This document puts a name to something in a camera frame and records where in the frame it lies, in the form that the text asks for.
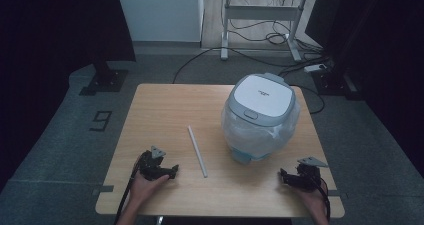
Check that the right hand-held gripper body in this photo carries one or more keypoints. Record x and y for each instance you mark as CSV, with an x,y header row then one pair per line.
x,y
308,176

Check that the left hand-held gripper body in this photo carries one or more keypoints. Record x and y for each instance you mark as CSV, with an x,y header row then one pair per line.
x,y
150,166

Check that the white straw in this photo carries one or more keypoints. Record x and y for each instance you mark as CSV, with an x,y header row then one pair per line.
x,y
197,151

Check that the clear plastic bin liner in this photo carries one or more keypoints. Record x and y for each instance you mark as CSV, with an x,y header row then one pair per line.
x,y
256,136

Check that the white lidded trash can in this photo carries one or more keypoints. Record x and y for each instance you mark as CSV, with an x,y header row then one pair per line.
x,y
261,101

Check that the person's left hand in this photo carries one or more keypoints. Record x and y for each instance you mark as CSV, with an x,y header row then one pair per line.
x,y
143,188

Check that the person's right hand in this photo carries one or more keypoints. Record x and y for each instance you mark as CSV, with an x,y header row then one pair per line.
x,y
313,200

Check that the grey tape strip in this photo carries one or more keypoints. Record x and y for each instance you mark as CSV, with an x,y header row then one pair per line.
x,y
336,194
104,189

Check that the metal table leg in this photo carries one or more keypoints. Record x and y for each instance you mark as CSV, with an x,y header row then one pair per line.
x,y
160,220

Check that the black square stand base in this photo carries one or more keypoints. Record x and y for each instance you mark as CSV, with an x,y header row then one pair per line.
x,y
333,85

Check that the white power strip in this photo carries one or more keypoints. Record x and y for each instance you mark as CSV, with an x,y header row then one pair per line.
x,y
315,68

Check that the dark curtain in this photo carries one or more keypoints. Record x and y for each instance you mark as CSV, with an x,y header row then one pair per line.
x,y
390,51
50,35

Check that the white partition panel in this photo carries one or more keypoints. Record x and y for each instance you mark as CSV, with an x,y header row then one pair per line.
x,y
160,11

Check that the black stand base plate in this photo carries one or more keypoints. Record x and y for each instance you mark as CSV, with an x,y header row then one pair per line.
x,y
105,80

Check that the white desk frame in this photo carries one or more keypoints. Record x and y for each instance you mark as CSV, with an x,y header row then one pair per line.
x,y
260,13

